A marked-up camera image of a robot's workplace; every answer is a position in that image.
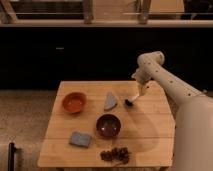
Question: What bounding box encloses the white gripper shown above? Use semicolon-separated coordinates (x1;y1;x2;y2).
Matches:
132;68;151;96

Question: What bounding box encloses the white handled black brush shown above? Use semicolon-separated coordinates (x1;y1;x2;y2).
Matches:
125;94;140;107

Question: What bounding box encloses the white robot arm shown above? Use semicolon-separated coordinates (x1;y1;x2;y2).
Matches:
132;51;213;171

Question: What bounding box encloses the purple bowl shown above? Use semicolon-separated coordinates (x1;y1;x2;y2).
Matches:
96;114;121;138

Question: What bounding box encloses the orange bowl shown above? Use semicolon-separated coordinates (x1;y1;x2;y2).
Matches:
62;92;87;114

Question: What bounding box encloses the grey folded cloth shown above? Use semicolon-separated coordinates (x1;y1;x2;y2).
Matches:
104;92;117;111

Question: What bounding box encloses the wooden table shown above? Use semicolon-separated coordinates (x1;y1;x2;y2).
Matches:
38;81;175;168

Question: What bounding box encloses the bunch of dark grapes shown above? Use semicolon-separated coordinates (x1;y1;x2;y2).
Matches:
100;147;130;164

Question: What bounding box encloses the blue sponge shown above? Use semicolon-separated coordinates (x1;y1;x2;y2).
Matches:
69;132;92;148

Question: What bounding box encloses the wooden railing shelf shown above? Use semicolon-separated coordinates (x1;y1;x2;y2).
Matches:
0;0;213;27

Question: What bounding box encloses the black post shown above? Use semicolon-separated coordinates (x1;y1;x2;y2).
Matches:
8;142;16;171

